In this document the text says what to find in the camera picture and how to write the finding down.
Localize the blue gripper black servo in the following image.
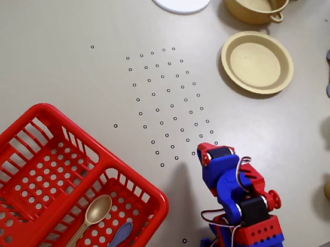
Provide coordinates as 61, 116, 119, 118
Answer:
195, 138, 244, 191

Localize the tan plastic plate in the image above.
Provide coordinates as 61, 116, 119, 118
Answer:
218, 26, 297, 100

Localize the red plastic dish rack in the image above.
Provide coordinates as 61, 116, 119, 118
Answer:
0, 89, 174, 247

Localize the gold plastic spoon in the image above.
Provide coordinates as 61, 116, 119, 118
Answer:
35, 193, 118, 247

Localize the red white gripper cable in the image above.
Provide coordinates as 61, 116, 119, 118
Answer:
233, 155, 256, 194

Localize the red white arm cable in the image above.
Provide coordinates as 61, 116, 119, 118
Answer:
200, 204, 247, 247

